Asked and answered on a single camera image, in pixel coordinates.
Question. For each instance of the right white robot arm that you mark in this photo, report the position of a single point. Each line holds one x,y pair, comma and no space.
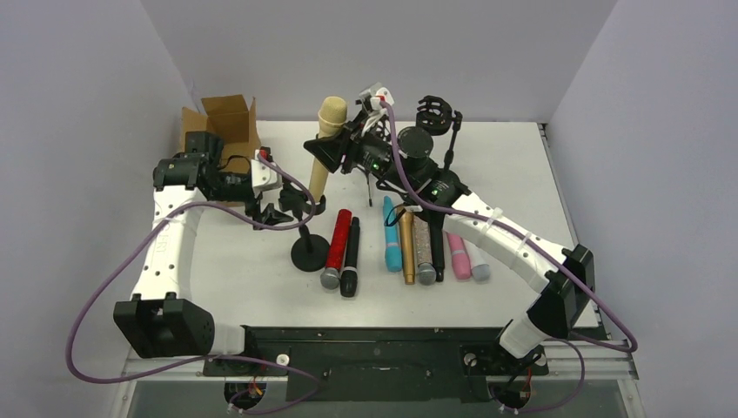
563,278

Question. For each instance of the white grey microphone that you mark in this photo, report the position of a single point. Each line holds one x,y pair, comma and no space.
480,269

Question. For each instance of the brown cardboard box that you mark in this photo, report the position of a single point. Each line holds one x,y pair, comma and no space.
225,124

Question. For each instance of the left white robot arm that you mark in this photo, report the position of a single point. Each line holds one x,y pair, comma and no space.
160,319

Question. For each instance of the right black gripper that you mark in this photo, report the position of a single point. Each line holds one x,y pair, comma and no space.
347,152

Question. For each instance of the clip mic stand round base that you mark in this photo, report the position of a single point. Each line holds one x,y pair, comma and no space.
309,252

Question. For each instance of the silver glitter microphone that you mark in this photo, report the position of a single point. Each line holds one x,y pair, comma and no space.
425,271

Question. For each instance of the tripod shock mount stand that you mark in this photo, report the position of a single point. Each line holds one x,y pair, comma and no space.
368,120

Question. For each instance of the red glitter microphone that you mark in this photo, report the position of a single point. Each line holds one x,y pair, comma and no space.
330,277

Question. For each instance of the pink microphone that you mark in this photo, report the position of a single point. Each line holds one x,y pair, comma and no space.
461,263

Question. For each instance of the shock mount stand round base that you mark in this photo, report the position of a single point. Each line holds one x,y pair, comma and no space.
437,117

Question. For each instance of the gold microphone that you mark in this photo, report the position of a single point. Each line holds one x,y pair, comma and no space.
405,221

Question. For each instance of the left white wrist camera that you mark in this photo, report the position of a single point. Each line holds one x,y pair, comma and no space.
264,178

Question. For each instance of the cream microphone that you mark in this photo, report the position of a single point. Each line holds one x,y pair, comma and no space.
331,117

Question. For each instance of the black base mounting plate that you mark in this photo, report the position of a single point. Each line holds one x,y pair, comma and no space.
383,364

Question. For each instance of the blue microphone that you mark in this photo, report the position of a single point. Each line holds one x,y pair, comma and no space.
393,256

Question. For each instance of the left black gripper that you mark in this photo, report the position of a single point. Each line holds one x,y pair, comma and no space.
268,196

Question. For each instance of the slim black microphone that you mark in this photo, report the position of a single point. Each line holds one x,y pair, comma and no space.
437,252

